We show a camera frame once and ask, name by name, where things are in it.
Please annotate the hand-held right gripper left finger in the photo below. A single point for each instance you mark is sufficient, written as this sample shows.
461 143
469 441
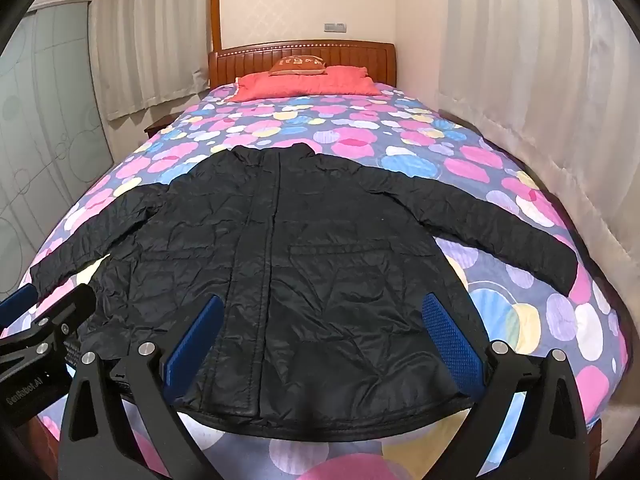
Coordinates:
192 345

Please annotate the bed with dotted sheet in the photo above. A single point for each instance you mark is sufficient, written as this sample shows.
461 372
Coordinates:
350 125

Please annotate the wooden headboard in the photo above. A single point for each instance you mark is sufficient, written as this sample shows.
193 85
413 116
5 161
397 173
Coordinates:
250 60

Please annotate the cream wall curtain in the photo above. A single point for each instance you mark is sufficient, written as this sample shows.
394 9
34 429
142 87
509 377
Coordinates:
525 60

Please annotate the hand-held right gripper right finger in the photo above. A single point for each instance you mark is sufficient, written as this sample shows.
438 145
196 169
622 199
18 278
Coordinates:
450 340

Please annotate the black puffer jacket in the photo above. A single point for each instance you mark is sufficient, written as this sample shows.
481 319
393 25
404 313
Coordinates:
300 260

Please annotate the frosted glass wardrobe door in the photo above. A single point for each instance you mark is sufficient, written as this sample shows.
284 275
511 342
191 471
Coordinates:
50 110

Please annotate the wall socket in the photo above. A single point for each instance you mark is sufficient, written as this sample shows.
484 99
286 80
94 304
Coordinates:
335 26

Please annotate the small orange cushion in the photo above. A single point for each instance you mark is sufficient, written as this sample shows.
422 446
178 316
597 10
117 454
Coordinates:
297 66

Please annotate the wooden nightstand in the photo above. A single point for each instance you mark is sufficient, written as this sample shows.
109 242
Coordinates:
157 125

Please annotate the cream window curtain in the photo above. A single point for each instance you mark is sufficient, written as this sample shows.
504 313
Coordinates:
150 35

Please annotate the red pillow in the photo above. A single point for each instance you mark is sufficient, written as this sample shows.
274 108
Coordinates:
300 85

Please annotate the wooden wall trim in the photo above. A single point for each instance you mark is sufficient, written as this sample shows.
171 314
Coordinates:
216 5

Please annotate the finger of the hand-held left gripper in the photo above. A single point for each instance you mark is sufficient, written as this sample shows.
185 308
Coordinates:
17 305
65 310

